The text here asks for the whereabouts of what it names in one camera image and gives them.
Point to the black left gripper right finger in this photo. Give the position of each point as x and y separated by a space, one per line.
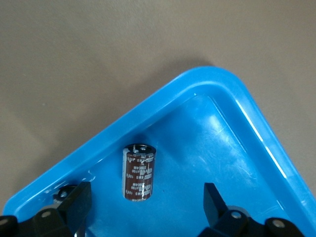
214 207

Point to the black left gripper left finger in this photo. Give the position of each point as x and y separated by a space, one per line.
74 207

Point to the dark brown cylindrical capacitor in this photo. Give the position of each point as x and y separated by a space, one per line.
63 193
138 175

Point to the blue plastic tray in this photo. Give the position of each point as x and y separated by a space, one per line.
197 148

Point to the brown table cover mat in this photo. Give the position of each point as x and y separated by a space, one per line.
74 61

